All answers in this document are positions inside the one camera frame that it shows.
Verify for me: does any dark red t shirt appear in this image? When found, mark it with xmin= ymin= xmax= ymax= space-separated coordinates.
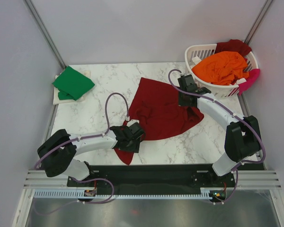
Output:
xmin=114 ymin=77 xmax=204 ymax=166

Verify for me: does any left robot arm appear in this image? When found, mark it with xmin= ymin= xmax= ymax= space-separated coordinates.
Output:
xmin=37 ymin=122 xmax=146 ymax=186

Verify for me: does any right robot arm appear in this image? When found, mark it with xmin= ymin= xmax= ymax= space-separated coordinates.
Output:
xmin=177 ymin=74 xmax=263 ymax=186

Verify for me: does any white laundry basket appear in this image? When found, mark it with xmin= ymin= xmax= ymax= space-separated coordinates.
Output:
xmin=185 ymin=44 xmax=259 ymax=98

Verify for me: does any orange t shirt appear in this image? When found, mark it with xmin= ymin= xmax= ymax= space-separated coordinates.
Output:
xmin=192 ymin=51 xmax=249 ymax=86

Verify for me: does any dark red shirt in basket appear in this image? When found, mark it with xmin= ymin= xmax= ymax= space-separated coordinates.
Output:
xmin=215 ymin=39 xmax=252 ymax=57

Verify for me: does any pink garment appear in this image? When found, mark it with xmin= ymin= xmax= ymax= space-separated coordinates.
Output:
xmin=238 ymin=69 xmax=261 ymax=96

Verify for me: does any folded white cloth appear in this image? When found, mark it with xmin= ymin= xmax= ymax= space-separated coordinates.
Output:
xmin=52 ymin=70 xmax=92 ymax=105

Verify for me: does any folded green t shirt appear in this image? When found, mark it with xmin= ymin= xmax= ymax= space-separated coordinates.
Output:
xmin=53 ymin=66 xmax=95 ymax=101

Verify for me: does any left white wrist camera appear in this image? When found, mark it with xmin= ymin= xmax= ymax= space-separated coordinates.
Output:
xmin=125 ymin=116 xmax=139 ymax=127

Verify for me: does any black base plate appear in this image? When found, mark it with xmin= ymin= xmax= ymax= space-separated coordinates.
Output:
xmin=67 ymin=164 xmax=235 ymax=195

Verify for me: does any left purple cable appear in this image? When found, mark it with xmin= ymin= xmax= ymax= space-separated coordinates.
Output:
xmin=34 ymin=92 xmax=131 ymax=170

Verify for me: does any right aluminium frame post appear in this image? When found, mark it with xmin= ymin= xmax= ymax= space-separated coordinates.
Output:
xmin=244 ymin=0 xmax=274 ymax=45

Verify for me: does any aluminium frame post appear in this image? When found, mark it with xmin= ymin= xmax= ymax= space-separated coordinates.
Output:
xmin=244 ymin=0 xmax=274 ymax=45
xmin=23 ymin=0 xmax=67 ymax=69

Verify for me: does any white slotted cable duct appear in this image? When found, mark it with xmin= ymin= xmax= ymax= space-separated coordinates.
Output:
xmin=34 ymin=188 xmax=226 ymax=200

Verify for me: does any aluminium front rail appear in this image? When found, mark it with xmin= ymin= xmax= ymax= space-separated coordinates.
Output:
xmin=24 ymin=170 xmax=281 ymax=190

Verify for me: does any left aluminium frame post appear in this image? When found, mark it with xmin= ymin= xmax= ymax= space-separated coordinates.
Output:
xmin=23 ymin=0 xmax=67 ymax=69

